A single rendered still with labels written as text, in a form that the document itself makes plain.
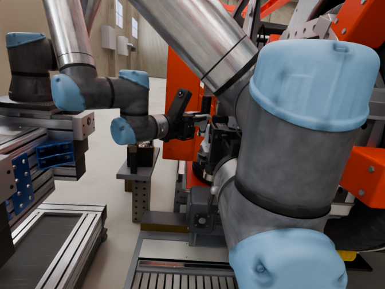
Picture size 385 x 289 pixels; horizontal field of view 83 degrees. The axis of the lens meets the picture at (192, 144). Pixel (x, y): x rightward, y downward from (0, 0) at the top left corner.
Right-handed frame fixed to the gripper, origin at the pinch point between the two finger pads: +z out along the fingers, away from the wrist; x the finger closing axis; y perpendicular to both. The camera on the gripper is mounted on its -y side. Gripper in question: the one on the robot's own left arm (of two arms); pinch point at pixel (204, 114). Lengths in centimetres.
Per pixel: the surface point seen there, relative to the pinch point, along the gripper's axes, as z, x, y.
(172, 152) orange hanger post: 9.4, -26.6, 26.5
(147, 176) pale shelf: -2.9, -30.4, 38.3
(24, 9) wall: 62, -561, -99
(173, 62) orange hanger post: 8.0, -28.5, -17.4
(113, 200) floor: 4, -82, 83
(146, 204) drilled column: 9, -47, 69
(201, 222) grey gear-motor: 7, 0, 53
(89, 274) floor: -33, -33, 83
